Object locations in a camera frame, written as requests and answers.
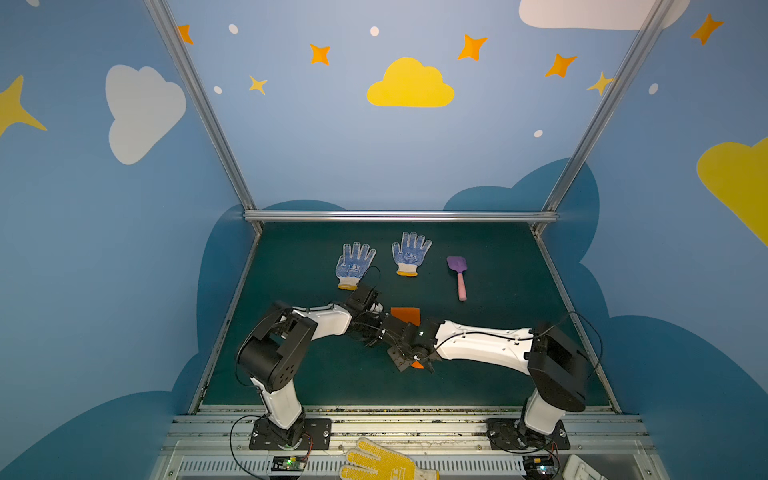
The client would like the right blue dotted work glove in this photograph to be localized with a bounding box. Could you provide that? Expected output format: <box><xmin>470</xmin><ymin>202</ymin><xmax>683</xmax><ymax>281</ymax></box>
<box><xmin>392</xmin><ymin>232</ymin><xmax>432</xmax><ymax>277</ymax></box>

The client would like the purple pink spatula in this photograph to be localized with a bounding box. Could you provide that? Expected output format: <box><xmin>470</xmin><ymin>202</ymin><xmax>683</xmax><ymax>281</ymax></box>
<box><xmin>446</xmin><ymin>256</ymin><xmax>467</xmax><ymax>302</ymax></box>

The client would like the right green circuit board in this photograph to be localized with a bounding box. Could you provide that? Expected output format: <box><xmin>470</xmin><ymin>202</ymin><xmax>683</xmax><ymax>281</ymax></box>
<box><xmin>523</xmin><ymin>456</ymin><xmax>558</xmax><ymax>480</ymax></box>

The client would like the white plastic object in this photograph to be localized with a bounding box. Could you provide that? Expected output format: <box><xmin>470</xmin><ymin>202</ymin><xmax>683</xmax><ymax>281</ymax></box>
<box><xmin>561</xmin><ymin>455</ymin><xmax>606</xmax><ymax>480</ymax></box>

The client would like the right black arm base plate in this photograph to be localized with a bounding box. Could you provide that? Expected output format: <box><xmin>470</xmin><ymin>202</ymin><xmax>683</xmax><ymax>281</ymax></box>
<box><xmin>486</xmin><ymin>418</ymin><xmax>571</xmax><ymax>453</ymax></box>

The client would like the right aluminium frame post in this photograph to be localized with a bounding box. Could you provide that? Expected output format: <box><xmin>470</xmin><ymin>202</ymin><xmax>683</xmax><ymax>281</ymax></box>
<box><xmin>532</xmin><ymin>0</ymin><xmax>689</xmax><ymax>238</ymax></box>

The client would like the aluminium rear frame bar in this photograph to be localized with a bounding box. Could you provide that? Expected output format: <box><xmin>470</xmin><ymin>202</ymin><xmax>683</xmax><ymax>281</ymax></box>
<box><xmin>244</xmin><ymin>210</ymin><xmax>558</xmax><ymax>223</ymax></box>

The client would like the left green circuit board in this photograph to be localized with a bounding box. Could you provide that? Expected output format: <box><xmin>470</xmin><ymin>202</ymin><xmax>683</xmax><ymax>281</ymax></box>
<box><xmin>270</xmin><ymin>456</ymin><xmax>307</xmax><ymax>473</ymax></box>

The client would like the green circuit board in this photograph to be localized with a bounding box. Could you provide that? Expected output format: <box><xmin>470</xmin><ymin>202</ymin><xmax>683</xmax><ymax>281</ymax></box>
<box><xmin>270</xmin><ymin>456</ymin><xmax>307</xmax><ymax>473</ymax></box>
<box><xmin>523</xmin><ymin>456</ymin><xmax>558</xmax><ymax>480</ymax></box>

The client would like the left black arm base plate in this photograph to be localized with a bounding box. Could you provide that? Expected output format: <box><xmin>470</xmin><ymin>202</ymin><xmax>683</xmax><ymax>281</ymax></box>
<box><xmin>248</xmin><ymin>417</ymin><xmax>332</xmax><ymax>451</ymax></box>

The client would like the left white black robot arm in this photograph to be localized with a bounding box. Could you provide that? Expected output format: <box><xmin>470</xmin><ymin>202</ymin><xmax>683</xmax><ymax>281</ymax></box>
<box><xmin>235</xmin><ymin>286</ymin><xmax>391</xmax><ymax>450</ymax></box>

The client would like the left aluminium frame post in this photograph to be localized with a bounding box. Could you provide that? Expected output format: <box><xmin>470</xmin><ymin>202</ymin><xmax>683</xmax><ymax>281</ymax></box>
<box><xmin>144</xmin><ymin>0</ymin><xmax>257</xmax><ymax>213</ymax></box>

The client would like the aluminium frame post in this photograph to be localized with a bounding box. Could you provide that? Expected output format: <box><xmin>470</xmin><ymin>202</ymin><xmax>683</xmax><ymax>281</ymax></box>
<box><xmin>532</xmin><ymin>0</ymin><xmax>689</xmax><ymax>238</ymax></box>
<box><xmin>144</xmin><ymin>0</ymin><xmax>257</xmax><ymax>213</ymax></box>

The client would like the blue dotted work glove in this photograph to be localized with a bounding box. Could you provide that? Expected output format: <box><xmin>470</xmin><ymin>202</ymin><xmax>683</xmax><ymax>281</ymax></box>
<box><xmin>335</xmin><ymin>242</ymin><xmax>377</xmax><ymax>291</ymax></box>
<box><xmin>392</xmin><ymin>232</ymin><xmax>432</xmax><ymax>277</ymax></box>

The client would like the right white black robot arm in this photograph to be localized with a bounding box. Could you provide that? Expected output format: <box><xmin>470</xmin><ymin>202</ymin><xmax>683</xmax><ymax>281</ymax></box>
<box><xmin>374</xmin><ymin>316</ymin><xmax>591</xmax><ymax>451</ymax></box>

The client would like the orange square paper sheet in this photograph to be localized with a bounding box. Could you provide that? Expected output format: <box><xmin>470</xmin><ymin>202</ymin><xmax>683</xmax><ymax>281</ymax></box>
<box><xmin>387</xmin><ymin>307</ymin><xmax>434</xmax><ymax>373</ymax></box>

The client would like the yellow dotted work glove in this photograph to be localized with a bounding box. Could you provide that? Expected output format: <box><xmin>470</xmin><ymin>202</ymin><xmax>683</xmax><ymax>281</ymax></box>
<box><xmin>339</xmin><ymin>437</ymin><xmax>441</xmax><ymax>480</ymax></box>

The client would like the left blue dotted work glove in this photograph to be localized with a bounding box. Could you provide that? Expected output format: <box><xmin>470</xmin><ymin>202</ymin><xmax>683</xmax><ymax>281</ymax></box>
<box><xmin>335</xmin><ymin>242</ymin><xmax>377</xmax><ymax>291</ymax></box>

